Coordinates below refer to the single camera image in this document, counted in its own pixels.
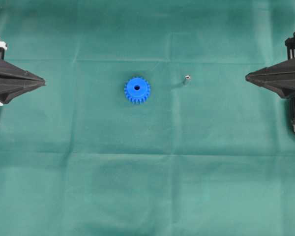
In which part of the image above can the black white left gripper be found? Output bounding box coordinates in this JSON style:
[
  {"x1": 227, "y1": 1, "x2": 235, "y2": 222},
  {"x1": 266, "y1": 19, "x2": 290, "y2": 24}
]
[{"x1": 0, "y1": 40, "x2": 45, "y2": 106}]

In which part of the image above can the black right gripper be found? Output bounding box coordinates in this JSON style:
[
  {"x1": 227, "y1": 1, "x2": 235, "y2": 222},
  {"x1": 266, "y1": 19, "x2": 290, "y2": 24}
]
[{"x1": 245, "y1": 32, "x2": 295, "y2": 99}]

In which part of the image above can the small silver metal shaft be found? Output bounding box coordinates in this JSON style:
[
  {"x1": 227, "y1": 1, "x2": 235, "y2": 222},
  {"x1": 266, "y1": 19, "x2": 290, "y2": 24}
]
[{"x1": 182, "y1": 75, "x2": 191, "y2": 86}]

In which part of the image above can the blue plastic gear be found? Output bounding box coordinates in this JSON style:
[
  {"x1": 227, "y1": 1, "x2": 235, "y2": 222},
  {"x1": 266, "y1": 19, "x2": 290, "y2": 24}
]
[{"x1": 123, "y1": 77, "x2": 151, "y2": 104}]

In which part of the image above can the green cloth mat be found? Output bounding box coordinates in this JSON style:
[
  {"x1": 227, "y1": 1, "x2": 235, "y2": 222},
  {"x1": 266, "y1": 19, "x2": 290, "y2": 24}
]
[{"x1": 0, "y1": 0, "x2": 295, "y2": 236}]

